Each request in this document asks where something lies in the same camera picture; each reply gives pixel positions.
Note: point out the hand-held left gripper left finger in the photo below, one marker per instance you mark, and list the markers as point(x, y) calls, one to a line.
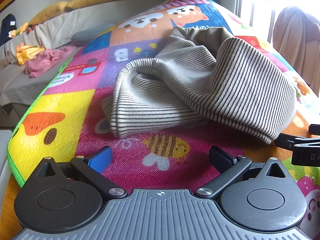
point(101, 160)

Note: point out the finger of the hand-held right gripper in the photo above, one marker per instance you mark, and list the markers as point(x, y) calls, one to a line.
point(315, 129)
point(285, 141)

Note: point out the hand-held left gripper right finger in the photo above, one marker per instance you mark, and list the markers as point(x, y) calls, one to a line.
point(220, 158)

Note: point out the grey striped long-sleeve shirt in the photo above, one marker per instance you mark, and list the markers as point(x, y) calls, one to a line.
point(200, 85)

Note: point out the colourful cartoon play mat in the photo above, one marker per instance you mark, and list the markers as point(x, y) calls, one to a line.
point(75, 110)

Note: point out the beige cloth draped chair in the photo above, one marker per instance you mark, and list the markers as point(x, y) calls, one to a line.
point(292, 42)

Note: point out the pink cloth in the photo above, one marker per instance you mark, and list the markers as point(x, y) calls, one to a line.
point(42, 62)

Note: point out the grey cushion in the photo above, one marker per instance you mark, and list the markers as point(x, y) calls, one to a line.
point(87, 36)

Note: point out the yellow cloth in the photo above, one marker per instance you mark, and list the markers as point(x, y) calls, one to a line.
point(27, 53)

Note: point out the beige plush toy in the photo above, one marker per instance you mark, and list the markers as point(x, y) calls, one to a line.
point(8, 60)

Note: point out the grey covered sofa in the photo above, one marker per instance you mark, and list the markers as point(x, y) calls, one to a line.
point(62, 27)

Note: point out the yellow orange plush toy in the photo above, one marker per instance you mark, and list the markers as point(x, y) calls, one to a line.
point(21, 27)

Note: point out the dark blue bag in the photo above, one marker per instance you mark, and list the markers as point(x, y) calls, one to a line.
point(7, 27)

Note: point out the dark window frame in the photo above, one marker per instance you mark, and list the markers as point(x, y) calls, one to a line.
point(271, 25)

